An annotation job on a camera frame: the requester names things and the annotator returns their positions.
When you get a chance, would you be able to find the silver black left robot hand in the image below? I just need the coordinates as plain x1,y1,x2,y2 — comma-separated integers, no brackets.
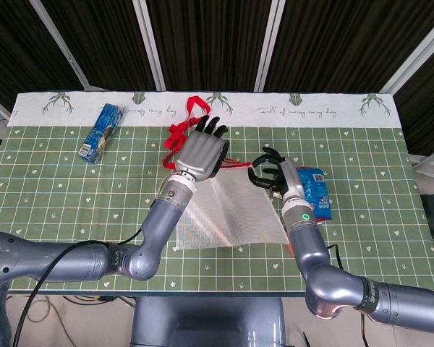
175,115,229,181

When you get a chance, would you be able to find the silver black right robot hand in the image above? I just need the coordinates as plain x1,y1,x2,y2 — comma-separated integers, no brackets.
247,146,307,203

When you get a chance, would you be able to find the clear zip mesh pouch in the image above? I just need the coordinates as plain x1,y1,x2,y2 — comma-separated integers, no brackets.
173,160,290,252

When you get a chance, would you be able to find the blue snack bag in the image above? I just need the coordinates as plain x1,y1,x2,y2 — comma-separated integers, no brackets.
297,166,333,223

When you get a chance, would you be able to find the green grid tablecloth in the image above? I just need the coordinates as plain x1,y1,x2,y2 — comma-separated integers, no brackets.
0,90,433,294

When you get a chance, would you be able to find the blue rectangular carton box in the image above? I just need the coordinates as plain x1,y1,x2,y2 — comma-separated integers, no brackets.
78,103,126,165

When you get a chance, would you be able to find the grey robot torso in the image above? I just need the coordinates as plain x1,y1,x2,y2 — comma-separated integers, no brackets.
129,296,286,347

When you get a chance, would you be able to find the red ribbon lanyard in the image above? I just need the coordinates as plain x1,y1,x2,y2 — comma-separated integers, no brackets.
161,95,213,171

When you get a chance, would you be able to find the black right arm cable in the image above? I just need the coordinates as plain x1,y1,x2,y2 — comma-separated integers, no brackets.
327,244,370,347

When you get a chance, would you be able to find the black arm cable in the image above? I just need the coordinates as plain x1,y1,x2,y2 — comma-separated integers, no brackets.
12,227,148,347
327,244,370,347

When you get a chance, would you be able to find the white partition post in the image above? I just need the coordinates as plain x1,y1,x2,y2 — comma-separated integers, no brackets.
252,0,285,92
28,0,91,90
379,14,434,95
132,0,166,91

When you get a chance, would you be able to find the white frame rail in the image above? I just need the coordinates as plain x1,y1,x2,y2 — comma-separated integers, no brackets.
408,144,434,174

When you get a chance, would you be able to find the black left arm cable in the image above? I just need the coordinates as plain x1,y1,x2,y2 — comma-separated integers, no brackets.
12,227,148,347

